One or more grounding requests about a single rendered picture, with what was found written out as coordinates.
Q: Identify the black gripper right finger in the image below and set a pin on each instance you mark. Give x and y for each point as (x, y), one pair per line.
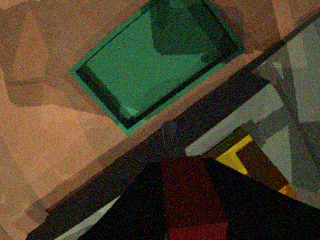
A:
(257, 212)

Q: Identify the green tray floor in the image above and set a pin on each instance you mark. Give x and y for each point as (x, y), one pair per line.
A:
(171, 42)

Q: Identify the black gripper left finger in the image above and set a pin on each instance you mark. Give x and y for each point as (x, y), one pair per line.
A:
(138, 214)

